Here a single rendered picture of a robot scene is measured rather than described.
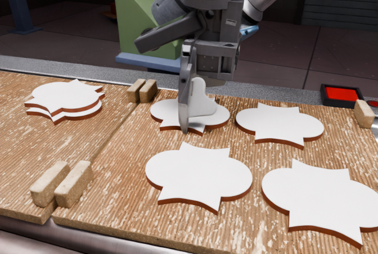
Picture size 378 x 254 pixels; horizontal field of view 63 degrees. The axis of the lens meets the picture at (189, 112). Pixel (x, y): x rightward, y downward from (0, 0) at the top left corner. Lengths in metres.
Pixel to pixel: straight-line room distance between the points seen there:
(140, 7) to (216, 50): 0.58
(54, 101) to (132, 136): 0.17
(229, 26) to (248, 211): 0.25
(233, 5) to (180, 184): 0.25
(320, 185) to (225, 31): 0.24
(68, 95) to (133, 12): 0.47
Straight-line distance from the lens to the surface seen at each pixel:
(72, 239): 0.41
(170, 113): 0.54
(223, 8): 0.45
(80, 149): 0.49
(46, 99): 0.62
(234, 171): 0.42
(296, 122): 0.54
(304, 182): 0.42
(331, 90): 0.72
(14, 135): 0.57
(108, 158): 0.47
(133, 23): 1.03
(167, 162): 0.43
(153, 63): 0.97
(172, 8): 0.98
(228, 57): 0.46
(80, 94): 0.62
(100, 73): 0.80
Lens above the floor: 1.22
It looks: 30 degrees down
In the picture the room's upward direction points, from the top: straight up
